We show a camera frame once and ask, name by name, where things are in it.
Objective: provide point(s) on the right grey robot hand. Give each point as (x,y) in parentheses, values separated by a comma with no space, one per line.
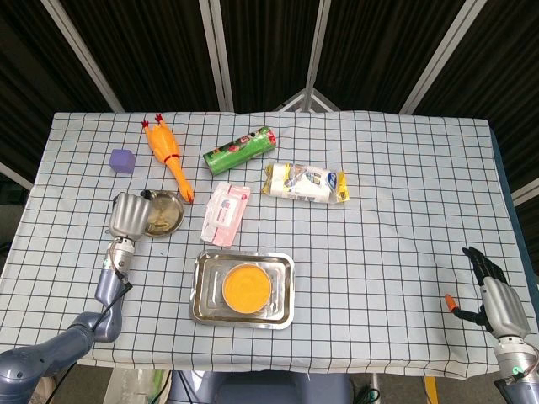
(503,307)

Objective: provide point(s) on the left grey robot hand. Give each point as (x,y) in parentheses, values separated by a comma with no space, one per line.
(128,214)

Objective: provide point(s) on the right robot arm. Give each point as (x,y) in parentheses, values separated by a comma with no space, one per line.
(516,362)

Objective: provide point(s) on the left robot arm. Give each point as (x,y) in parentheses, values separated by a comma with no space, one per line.
(109,282)

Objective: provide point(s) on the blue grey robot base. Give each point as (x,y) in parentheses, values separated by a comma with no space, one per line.
(273,389)

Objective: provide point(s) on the white bowl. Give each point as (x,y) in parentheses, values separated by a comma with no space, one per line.
(252,312)

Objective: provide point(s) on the rectangular steel tray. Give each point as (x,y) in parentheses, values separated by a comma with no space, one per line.
(282,294)

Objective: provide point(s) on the round steel plate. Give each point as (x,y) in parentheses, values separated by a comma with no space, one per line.
(168,214)

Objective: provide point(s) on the purple foam cube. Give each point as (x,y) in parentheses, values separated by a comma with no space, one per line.
(122,162)

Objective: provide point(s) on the orange rubber chicken toy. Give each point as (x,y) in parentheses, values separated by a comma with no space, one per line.
(162,143)

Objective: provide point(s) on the pink wet wipes pack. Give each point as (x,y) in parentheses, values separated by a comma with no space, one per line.
(223,214)

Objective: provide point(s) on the yellow flat strip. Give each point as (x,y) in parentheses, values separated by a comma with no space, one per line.
(430,389)

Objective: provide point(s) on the green chips can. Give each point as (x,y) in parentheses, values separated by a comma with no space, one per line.
(240,150)

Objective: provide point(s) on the checked light blue tablecloth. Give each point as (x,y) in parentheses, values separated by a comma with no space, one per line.
(379,252)

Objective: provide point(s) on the black folding screen white frames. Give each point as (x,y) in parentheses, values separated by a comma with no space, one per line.
(147,42)

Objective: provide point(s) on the white and yellow snack package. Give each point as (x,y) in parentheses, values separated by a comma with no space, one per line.
(303,183)

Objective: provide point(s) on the beige shoe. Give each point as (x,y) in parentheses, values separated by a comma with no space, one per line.
(46,386)

